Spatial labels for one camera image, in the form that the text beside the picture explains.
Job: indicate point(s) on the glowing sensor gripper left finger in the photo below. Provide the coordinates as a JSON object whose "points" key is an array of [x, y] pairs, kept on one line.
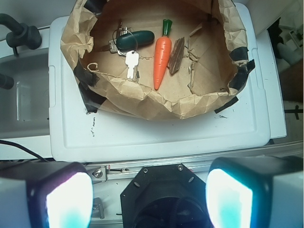
{"points": [[45, 195]]}

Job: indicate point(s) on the black octagonal mount plate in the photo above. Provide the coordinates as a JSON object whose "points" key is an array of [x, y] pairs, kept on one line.
{"points": [[167, 196]]}

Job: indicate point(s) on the white key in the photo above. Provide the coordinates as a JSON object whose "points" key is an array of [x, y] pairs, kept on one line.
{"points": [[131, 60]]}

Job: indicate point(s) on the grey sink faucet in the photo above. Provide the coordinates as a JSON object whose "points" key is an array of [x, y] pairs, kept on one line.
{"points": [[20, 34]]}

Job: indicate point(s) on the dark green oval case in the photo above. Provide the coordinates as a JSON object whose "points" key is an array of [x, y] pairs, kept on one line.
{"points": [[133, 40]]}

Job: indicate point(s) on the brown bark piece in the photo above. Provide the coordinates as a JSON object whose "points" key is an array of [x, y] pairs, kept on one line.
{"points": [[176, 56]]}

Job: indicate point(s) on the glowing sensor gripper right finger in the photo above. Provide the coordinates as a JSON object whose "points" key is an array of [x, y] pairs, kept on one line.
{"points": [[256, 192]]}

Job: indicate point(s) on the aluminium rail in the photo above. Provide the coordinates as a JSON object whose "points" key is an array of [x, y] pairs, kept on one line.
{"points": [[105, 171]]}

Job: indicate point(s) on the white plastic bin lid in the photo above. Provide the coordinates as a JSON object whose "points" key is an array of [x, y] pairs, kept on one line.
{"points": [[77, 136]]}

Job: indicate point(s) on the white sink basin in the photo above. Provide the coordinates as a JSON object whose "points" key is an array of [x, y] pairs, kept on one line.
{"points": [[24, 107]]}

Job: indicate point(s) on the silver key bunch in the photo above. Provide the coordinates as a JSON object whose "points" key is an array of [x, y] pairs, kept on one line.
{"points": [[111, 46]]}

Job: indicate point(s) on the crumpled brown paper bag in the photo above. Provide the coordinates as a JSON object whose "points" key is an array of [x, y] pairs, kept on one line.
{"points": [[214, 68]]}

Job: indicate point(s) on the orange toy carrot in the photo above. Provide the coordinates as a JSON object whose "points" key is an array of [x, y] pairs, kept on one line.
{"points": [[162, 54]]}

